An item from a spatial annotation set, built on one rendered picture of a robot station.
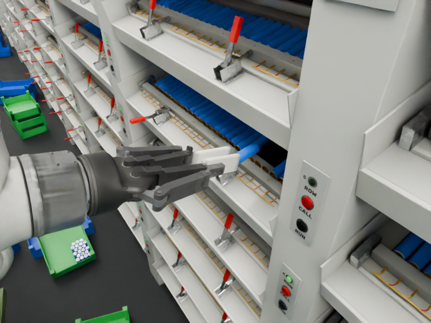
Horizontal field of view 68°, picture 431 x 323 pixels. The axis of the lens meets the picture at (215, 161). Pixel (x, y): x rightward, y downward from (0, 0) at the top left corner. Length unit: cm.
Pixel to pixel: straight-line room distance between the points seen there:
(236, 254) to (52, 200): 48
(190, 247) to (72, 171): 69
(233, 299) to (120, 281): 83
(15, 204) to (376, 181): 35
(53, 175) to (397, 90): 34
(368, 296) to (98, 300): 129
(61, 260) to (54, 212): 141
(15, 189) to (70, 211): 6
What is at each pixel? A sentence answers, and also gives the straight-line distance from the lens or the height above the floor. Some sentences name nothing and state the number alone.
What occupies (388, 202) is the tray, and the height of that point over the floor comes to 111.
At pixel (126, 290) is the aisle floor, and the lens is 161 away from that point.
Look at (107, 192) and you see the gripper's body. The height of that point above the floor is 109.
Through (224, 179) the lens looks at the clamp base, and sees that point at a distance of 61.
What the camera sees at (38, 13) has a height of 94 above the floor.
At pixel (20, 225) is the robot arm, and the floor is 110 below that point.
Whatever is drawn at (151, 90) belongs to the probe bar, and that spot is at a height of 97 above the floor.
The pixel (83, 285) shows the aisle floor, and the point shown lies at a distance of 169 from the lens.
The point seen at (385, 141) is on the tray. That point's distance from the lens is 37.
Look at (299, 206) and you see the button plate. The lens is 44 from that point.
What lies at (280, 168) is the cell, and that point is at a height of 98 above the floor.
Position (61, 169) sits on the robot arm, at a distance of 37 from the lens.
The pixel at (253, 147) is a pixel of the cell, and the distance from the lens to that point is 54.
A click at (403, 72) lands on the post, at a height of 123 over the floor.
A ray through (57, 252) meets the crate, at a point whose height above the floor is 5.
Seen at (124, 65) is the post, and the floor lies 102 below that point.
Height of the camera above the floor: 134
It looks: 37 degrees down
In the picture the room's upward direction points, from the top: straight up
